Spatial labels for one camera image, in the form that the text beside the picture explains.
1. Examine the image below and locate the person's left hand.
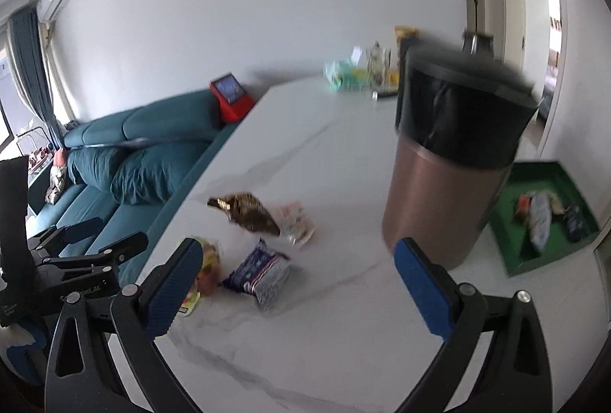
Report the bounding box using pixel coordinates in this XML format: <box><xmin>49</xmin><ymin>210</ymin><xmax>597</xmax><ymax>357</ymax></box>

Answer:
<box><xmin>7</xmin><ymin>315</ymin><xmax>48</xmax><ymax>387</ymax></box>

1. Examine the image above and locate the gold brown snack wrapper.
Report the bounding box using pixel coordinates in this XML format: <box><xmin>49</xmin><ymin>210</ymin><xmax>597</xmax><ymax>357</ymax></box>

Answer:
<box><xmin>207</xmin><ymin>192</ymin><xmax>282</xmax><ymax>236</ymax></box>

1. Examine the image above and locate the teal curtain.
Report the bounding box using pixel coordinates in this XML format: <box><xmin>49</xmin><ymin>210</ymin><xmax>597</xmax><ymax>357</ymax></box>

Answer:
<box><xmin>8</xmin><ymin>7</ymin><xmax>63</xmax><ymax>141</ymax></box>

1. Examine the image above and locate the yellow box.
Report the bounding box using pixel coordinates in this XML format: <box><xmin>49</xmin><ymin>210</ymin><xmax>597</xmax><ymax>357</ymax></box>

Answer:
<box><xmin>394</xmin><ymin>26</ymin><xmax>421</xmax><ymax>55</ymax></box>

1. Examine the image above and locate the red digital clock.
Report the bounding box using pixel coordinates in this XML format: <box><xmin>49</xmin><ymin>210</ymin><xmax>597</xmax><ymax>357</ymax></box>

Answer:
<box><xmin>209</xmin><ymin>71</ymin><xmax>254</xmax><ymax>123</ymax></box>

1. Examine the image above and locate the black snack packet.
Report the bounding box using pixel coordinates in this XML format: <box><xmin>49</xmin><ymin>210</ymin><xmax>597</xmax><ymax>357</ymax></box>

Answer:
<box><xmin>566</xmin><ymin>205</ymin><xmax>588</xmax><ymax>242</ymax></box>

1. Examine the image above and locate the clear bag of colourful candies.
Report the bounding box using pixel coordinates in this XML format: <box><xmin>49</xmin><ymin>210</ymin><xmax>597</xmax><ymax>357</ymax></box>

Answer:
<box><xmin>174</xmin><ymin>237</ymin><xmax>224</xmax><ymax>318</ymax></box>

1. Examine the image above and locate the teal sofa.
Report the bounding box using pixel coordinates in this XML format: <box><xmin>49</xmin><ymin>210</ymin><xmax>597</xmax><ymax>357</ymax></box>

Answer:
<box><xmin>29</xmin><ymin>89</ymin><xmax>239</xmax><ymax>285</ymax></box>

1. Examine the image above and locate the bronze trash can black liner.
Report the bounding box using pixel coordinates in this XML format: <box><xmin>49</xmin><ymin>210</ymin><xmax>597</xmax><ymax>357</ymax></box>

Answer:
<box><xmin>381</xmin><ymin>38</ymin><xmax>540</xmax><ymax>270</ymax></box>

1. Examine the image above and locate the glass kettle black handle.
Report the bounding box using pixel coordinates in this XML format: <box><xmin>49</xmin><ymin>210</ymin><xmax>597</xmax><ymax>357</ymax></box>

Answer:
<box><xmin>462</xmin><ymin>30</ymin><xmax>495</xmax><ymax>55</ymax></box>

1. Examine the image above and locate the glass bottle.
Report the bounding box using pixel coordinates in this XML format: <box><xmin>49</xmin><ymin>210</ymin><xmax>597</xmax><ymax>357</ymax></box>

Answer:
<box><xmin>367</xmin><ymin>41</ymin><xmax>390</xmax><ymax>86</ymax></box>

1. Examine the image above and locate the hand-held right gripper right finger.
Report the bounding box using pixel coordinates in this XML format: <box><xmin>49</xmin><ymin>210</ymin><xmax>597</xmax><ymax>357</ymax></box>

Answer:
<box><xmin>394</xmin><ymin>237</ymin><xmax>554</xmax><ymax>413</ymax></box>

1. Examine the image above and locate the long silver snack packet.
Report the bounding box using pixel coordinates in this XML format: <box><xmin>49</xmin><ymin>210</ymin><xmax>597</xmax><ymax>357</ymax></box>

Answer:
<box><xmin>527</xmin><ymin>192</ymin><xmax>554</xmax><ymax>251</ymax></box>

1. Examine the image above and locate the small teal cushion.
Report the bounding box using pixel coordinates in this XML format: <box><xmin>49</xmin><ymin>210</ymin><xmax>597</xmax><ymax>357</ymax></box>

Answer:
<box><xmin>67</xmin><ymin>146</ymin><xmax>129</xmax><ymax>191</ymax></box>

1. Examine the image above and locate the patterned cushion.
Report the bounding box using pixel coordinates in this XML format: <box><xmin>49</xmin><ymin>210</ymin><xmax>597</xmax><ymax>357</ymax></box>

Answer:
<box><xmin>45</xmin><ymin>165</ymin><xmax>70</xmax><ymax>204</ymax></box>

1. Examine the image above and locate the small clear candy packet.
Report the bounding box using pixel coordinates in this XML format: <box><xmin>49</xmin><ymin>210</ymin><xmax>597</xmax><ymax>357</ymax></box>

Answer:
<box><xmin>277</xmin><ymin>202</ymin><xmax>316</xmax><ymax>246</ymax></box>

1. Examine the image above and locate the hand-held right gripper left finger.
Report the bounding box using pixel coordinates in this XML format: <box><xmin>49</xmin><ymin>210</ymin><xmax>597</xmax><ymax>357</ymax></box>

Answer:
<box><xmin>45</xmin><ymin>237</ymin><xmax>206</xmax><ymax>413</ymax></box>

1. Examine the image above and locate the large teal cushion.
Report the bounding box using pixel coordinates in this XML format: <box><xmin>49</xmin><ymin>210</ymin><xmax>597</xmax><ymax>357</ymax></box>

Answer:
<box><xmin>111</xmin><ymin>141</ymin><xmax>211</xmax><ymax>206</ymax></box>

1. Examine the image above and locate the green packet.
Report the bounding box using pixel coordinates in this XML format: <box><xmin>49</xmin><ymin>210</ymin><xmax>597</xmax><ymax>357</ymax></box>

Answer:
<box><xmin>325</xmin><ymin>60</ymin><xmax>368</xmax><ymax>91</ymax></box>

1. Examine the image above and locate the green tray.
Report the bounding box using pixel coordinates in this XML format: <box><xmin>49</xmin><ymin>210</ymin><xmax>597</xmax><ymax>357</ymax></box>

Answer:
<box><xmin>487</xmin><ymin>160</ymin><xmax>600</xmax><ymax>277</ymax></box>

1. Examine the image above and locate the metal shelf rack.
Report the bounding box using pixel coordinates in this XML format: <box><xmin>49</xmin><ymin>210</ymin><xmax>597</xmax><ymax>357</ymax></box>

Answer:
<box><xmin>16</xmin><ymin>126</ymin><xmax>53</xmax><ymax>170</ymax></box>

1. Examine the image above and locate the grey blue snack packet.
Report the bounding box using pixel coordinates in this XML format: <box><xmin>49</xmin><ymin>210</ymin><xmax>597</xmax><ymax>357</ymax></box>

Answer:
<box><xmin>220</xmin><ymin>238</ymin><xmax>292</xmax><ymax>313</ymax></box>

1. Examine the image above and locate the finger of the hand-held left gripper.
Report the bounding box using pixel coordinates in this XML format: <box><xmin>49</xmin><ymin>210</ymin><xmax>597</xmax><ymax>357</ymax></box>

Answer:
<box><xmin>62</xmin><ymin>232</ymin><xmax>149</xmax><ymax>273</ymax></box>
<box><xmin>29</xmin><ymin>217</ymin><xmax>103</xmax><ymax>254</ymax></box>

